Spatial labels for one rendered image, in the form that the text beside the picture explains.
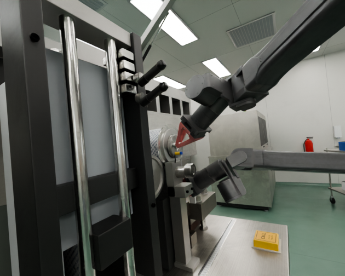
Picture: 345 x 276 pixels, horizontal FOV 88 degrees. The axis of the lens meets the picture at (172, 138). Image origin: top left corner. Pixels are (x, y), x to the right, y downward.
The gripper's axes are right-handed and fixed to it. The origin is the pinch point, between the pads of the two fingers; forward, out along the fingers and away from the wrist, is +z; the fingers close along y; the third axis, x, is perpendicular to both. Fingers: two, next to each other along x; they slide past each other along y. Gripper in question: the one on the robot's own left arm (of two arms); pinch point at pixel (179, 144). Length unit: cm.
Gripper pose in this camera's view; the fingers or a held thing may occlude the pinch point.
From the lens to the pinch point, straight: 54.8
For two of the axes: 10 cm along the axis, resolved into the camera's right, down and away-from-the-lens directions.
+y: 5.4, -0.8, 8.4
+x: -6.1, -7.2, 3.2
